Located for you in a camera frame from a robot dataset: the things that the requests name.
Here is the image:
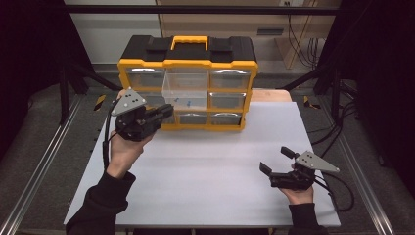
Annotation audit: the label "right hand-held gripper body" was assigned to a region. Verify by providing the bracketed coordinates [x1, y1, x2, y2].
[269, 150, 341, 192]

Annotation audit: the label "black floor cables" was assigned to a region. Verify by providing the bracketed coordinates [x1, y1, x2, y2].
[307, 97, 360, 158]

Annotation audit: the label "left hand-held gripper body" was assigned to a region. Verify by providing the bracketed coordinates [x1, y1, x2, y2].
[111, 86, 164, 142]

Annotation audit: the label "aluminium frame rail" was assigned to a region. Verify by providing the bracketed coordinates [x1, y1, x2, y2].
[317, 97, 395, 235]
[0, 94, 84, 235]

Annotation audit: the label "black curtain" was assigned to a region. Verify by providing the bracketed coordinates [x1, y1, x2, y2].
[0, 0, 96, 161]
[317, 0, 415, 197]

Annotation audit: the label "black metal stand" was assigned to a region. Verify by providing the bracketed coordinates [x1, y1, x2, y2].
[280, 62, 344, 121]
[58, 62, 123, 125]

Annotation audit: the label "left hand-held gripper black cable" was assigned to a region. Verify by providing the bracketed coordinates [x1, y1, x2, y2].
[102, 97, 120, 170]

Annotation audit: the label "person's left hand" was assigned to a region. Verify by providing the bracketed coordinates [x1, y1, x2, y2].
[106, 128, 155, 180]

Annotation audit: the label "yellow black floor tape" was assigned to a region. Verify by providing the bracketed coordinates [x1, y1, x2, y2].
[93, 94, 107, 112]
[302, 95, 321, 111]

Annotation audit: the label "hand-held gripper black cable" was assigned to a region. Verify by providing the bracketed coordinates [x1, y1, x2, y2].
[313, 171, 356, 213]
[102, 97, 120, 170]

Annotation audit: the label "right hand-held gripper black cable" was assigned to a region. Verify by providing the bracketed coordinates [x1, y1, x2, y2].
[313, 171, 356, 213]

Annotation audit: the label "black frame crossbar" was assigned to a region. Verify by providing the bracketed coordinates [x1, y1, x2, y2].
[65, 4, 341, 16]

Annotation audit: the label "hanging black cables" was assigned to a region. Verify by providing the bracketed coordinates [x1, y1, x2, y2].
[287, 14, 324, 70]

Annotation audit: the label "person's right hand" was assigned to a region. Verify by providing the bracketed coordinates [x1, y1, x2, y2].
[280, 186, 315, 206]

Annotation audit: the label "wooden table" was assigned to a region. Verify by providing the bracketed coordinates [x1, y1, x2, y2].
[116, 88, 292, 103]

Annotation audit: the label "yellow black organizer cabinet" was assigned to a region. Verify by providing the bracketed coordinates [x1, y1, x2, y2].
[116, 34, 258, 132]

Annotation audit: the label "wooden background cabinet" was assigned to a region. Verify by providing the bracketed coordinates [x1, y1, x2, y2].
[156, 0, 342, 70]

